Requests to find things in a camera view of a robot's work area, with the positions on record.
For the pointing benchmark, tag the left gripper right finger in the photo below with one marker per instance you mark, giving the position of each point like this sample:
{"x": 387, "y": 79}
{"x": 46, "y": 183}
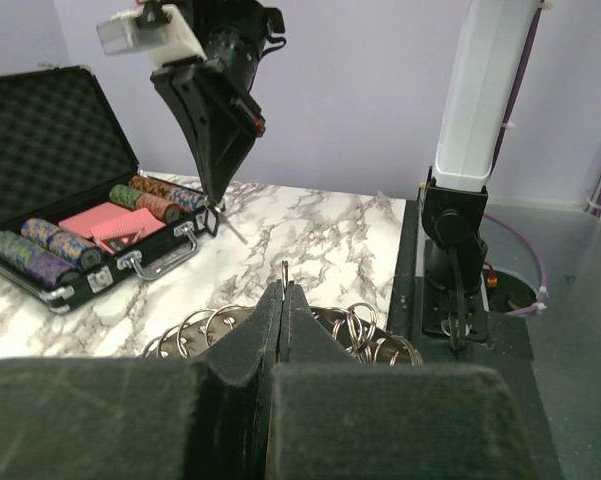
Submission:
{"x": 334, "y": 417}

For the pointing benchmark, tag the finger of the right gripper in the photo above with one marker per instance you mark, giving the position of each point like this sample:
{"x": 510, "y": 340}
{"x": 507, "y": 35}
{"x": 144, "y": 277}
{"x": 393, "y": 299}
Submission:
{"x": 228, "y": 122}
{"x": 181, "y": 93}

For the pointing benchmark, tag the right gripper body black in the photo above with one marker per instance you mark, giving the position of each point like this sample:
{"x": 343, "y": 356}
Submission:
{"x": 236, "y": 35}

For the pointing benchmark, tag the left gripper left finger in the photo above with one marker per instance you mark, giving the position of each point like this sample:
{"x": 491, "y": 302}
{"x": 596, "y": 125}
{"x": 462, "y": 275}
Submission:
{"x": 130, "y": 418}

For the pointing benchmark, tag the metal keyring disc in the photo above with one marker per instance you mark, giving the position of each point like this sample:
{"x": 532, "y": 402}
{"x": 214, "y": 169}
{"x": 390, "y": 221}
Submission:
{"x": 354, "y": 327}

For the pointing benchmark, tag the black white tag key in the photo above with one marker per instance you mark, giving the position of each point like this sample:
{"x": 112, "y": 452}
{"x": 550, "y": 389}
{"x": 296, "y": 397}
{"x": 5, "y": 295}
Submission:
{"x": 218, "y": 211}

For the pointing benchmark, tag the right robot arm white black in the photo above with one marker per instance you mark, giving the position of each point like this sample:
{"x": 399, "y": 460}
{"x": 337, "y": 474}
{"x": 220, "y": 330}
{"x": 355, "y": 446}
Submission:
{"x": 490, "y": 62}

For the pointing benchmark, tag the red playing cards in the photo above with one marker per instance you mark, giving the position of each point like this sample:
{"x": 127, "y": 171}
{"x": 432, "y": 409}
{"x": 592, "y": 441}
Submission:
{"x": 111, "y": 227}

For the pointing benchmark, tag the black poker chip case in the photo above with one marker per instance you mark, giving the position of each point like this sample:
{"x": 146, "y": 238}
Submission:
{"x": 62, "y": 149}

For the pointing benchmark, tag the purple green chip stack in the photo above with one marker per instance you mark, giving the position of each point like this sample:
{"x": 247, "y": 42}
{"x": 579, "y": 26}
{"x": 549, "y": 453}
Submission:
{"x": 35, "y": 261}

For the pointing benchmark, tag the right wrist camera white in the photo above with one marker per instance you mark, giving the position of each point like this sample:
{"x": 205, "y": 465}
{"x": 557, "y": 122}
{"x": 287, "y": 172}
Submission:
{"x": 145, "y": 32}

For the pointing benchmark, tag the black mounting rail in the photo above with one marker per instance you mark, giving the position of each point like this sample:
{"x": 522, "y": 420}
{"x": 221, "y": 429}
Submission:
{"x": 443, "y": 308}

